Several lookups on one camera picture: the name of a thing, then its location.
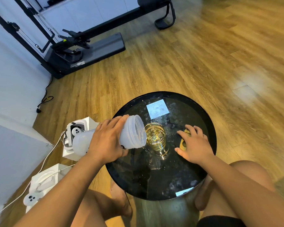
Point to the person's left hand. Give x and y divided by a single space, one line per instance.
106 141

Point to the person's right hand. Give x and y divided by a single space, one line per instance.
197 147

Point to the person's right middle finger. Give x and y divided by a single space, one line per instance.
189 130

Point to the person's right thumb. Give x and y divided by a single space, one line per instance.
180 152

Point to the person's right little finger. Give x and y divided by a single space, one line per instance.
205 138

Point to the person's left thumb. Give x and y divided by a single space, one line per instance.
124 151

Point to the yellow bottle lid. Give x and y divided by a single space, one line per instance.
183 145

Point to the translucent white plastic bottle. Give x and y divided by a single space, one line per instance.
132 134

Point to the person's right forearm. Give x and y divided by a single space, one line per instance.
246 193

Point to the person's left forearm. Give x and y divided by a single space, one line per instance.
61 193

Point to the glass tumbler with yellow liquid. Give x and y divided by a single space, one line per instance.
156 137

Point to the round black glass side table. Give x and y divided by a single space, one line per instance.
156 177

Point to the white box with headset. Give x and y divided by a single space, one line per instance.
88 122

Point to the white round controller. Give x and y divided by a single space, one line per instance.
76 131
32 199

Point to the white headset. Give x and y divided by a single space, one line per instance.
68 139

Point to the person's left leg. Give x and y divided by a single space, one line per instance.
104 208

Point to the person's leg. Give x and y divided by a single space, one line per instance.
104 208
217 200

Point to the person's right leg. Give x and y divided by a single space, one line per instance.
217 200

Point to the black shorts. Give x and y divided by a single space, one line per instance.
220 222

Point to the black exercise machine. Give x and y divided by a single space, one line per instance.
85 48

